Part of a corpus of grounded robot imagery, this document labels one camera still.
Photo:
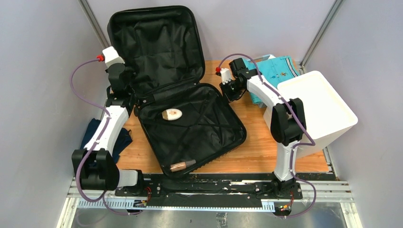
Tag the white three-drawer storage unit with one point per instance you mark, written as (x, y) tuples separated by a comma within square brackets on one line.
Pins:
[(327, 115)]

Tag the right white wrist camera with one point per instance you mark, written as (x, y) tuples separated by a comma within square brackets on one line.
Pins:
[(226, 76)]

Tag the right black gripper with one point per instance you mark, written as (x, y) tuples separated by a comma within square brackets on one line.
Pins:
[(229, 97)]

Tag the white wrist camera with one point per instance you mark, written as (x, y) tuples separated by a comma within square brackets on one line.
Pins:
[(111, 56), (226, 76)]

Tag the teal garment with logo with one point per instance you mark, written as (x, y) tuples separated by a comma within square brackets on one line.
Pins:
[(278, 69)]

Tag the aluminium frame post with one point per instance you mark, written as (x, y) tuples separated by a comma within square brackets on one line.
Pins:
[(336, 6), (94, 22)]

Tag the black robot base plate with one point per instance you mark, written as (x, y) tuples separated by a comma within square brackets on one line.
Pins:
[(235, 190)]

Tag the light blue plastic basket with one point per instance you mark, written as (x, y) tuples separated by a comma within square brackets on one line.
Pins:
[(264, 57)]

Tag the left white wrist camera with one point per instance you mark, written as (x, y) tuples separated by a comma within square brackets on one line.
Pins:
[(111, 56)]

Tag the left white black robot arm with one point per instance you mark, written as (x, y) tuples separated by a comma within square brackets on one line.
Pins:
[(94, 166)]

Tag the black ribbed hard-shell suitcase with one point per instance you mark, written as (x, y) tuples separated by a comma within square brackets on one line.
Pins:
[(162, 46)]

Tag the dark blue cloth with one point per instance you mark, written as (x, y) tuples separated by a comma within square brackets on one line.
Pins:
[(123, 140)]

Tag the white egg-shaped bottle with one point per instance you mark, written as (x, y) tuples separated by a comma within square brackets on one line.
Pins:
[(171, 114)]

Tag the right aluminium frame post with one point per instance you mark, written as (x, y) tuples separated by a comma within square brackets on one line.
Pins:
[(336, 6)]

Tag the left aluminium frame post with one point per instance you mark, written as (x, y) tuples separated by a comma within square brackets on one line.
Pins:
[(94, 22)]

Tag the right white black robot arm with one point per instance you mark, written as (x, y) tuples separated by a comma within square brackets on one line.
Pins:
[(287, 120)]

